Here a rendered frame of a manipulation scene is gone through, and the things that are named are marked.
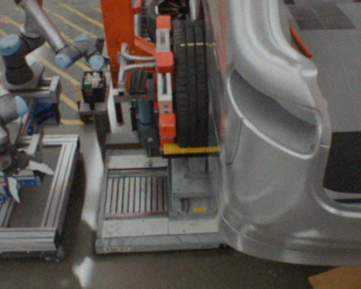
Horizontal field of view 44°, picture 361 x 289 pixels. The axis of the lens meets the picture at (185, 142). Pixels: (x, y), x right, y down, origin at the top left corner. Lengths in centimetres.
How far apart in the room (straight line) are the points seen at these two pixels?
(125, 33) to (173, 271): 137
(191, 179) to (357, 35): 122
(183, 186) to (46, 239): 83
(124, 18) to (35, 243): 132
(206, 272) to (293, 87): 164
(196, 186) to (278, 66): 163
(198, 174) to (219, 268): 56
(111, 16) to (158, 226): 123
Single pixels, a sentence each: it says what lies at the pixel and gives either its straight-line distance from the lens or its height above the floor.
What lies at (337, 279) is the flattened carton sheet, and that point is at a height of 1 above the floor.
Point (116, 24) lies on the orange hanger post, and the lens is 262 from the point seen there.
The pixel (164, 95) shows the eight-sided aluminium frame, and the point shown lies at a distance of 208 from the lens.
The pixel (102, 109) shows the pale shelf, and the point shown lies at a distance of 290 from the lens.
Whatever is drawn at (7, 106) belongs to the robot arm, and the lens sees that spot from 173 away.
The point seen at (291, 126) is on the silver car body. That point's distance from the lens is 128.
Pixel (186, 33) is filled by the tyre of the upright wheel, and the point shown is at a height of 117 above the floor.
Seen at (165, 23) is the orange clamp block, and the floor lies 110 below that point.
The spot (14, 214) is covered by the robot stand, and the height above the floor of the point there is 21.
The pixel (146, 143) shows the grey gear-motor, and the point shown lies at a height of 29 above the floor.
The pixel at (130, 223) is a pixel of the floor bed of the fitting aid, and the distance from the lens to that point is 271.
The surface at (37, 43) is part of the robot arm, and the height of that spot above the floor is 98.
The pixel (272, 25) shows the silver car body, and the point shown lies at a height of 165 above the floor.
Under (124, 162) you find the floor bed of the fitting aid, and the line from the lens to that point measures 305.
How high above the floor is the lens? 222
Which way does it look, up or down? 43 degrees down
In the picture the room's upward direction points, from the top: 1 degrees counter-clockwise
